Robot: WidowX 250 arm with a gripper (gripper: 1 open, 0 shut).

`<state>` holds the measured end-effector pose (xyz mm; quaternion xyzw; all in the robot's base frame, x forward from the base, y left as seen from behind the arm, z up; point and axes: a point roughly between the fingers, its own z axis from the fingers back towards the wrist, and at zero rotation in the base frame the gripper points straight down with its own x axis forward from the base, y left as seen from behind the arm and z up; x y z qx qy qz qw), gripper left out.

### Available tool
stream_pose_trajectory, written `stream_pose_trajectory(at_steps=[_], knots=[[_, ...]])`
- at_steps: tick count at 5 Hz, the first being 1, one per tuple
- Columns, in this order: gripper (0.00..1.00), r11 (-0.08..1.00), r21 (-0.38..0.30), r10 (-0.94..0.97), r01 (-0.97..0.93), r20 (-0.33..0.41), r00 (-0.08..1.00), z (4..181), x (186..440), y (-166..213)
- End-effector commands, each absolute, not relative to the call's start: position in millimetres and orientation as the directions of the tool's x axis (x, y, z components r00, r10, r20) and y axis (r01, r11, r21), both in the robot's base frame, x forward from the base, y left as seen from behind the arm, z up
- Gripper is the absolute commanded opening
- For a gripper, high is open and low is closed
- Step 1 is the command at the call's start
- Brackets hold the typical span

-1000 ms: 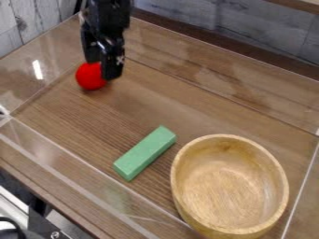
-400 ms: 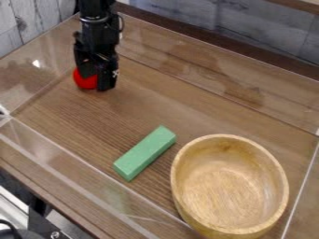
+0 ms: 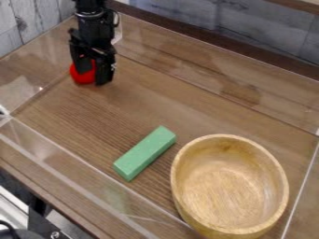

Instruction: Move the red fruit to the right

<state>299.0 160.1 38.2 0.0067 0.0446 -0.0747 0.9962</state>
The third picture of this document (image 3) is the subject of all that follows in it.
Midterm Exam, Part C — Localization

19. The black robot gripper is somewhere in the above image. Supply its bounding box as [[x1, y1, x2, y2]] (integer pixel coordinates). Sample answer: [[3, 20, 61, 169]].
[[68, 0, 120, 86]]

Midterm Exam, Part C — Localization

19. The red plush strawberry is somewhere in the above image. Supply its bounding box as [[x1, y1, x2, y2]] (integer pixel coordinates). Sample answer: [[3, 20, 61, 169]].
[[69, 64, 95, 84]]

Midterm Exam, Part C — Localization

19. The green rectangular block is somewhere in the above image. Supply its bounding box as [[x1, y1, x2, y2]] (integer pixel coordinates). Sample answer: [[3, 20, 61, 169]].
[[114, 126, 178, 181]]

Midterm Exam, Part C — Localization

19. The wooden bowl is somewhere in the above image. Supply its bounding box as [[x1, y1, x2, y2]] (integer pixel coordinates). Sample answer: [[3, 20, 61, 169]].
[[171, 134, 290, 239]]

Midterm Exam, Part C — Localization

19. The clear acrylic corner bracket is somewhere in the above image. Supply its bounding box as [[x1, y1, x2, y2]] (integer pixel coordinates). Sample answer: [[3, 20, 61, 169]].
[[111, 11, 122, 45]]

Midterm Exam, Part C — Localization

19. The clear acrylic tray wall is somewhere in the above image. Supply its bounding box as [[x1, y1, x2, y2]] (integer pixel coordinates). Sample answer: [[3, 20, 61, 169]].
[[0, 16, 319, 239]]

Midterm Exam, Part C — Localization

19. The black metal mount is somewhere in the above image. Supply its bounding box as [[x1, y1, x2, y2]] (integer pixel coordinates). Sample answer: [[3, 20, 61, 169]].
[[28, 208, 71, 239]]

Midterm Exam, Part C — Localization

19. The black cable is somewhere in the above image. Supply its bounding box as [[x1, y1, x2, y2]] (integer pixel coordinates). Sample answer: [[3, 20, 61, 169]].
[[0, 219, 23, 239]]

